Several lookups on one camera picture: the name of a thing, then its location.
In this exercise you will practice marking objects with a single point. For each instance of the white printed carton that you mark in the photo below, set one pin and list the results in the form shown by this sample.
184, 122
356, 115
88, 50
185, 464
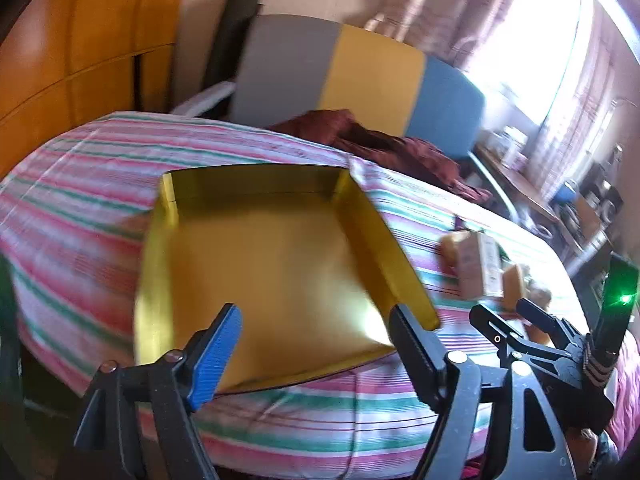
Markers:
511, 147

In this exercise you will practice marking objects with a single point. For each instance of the yellow sponge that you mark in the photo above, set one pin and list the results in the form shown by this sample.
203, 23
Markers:
515, 280
451, 246

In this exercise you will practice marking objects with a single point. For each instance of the blue cup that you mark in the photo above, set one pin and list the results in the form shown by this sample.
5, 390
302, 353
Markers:
568, 194

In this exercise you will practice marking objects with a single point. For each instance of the gold metal tin box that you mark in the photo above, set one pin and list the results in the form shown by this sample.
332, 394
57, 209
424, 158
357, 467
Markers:
270, 270

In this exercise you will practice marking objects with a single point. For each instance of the pink green striped bed sheet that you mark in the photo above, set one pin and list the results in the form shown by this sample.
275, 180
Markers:
85, 220

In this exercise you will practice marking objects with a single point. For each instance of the wooden side desk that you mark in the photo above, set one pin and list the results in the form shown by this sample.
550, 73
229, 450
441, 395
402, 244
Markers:
530, 185

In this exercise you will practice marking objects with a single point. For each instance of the maroon cloth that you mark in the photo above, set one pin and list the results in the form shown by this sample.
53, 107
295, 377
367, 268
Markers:
390, 150

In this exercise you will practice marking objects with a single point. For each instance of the black speaker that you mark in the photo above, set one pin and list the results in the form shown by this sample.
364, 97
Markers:
605, 200

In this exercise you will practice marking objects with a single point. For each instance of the black rolled mat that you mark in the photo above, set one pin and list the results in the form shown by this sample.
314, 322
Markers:
232, 40

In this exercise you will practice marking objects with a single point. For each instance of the bright window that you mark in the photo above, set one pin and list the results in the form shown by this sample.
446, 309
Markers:
530, 45

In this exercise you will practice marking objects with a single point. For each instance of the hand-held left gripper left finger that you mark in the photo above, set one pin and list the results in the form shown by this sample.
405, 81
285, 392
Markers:
215, 360

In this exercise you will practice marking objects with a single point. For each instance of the cream printed carton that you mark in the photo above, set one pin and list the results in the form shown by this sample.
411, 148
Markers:
477, 262

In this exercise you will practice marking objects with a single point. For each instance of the grey yellow blue sofa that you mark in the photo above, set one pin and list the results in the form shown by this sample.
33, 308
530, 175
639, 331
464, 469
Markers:
370, 75

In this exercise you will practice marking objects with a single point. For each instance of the pink patterned curtain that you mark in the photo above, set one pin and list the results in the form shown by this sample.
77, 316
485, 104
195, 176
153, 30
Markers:
435, 5
595, 90

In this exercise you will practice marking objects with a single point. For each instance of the dark glass side table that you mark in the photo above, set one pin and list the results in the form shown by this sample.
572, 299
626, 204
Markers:
9, 335

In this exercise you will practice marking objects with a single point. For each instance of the orange wooden wardrobe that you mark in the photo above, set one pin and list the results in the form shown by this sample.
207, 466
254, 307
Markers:
90, 35

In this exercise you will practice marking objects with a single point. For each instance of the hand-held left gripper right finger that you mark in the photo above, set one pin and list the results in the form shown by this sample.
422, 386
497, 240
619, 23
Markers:
417, 355

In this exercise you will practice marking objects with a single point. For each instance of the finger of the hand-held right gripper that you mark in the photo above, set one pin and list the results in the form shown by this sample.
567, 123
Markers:
500, 335
550, 322

